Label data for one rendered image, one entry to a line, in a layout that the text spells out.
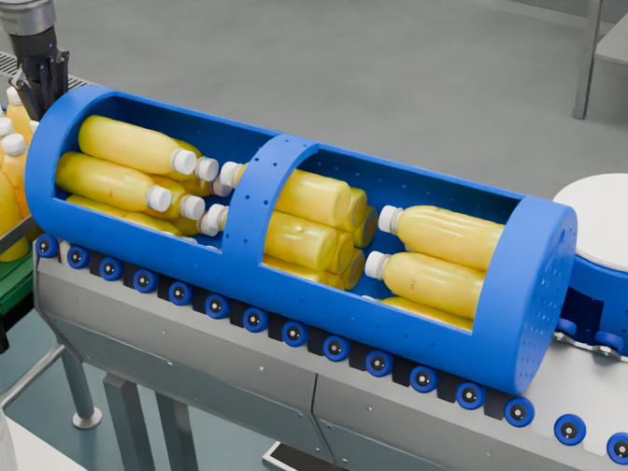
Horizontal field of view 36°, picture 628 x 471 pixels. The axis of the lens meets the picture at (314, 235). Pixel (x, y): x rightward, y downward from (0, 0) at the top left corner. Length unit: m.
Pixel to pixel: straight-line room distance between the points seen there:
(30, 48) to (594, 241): 0.97
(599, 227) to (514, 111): 2.42
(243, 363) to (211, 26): 3.37
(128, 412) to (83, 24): 3.25
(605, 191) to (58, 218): 0.95
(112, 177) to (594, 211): 0.82
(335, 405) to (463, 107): 2.65
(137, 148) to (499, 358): 0.69
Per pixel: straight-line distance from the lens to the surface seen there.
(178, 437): 2.28
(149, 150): 1.61
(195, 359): 1.69
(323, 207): 1.45
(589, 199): 1.75
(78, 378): 2.68
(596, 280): 1.63
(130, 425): 2.08
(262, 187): 1.44
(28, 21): 1.62
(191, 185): 1.73
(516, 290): 1.29
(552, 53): 4.55
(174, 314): 1.68
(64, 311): 1.85
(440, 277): 1.38
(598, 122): 4.05
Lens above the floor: 2.02
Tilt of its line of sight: 37 degrees down
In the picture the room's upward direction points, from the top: 3 degrees counter-clockwise
